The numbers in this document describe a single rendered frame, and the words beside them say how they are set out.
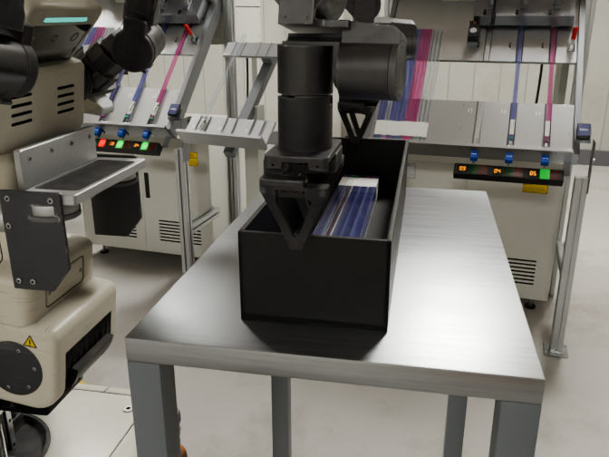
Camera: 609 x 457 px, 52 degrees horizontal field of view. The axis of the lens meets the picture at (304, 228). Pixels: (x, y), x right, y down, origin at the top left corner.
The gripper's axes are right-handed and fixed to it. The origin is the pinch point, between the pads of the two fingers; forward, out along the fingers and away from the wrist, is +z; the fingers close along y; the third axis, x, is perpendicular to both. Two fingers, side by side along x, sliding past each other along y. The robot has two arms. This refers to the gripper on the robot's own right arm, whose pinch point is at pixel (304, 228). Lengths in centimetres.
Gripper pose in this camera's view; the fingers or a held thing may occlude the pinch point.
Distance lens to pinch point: 68.5
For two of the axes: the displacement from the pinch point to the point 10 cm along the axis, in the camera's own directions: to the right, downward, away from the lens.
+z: -0.1, 9.5, 3.2
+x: -9.8, -0.7, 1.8
